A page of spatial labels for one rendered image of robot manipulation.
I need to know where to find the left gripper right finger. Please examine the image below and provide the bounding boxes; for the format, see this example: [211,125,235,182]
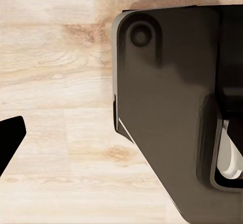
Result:
[227,116,243,156]

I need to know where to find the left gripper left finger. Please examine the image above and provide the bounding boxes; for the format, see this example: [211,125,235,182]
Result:
[0,116,26,176]

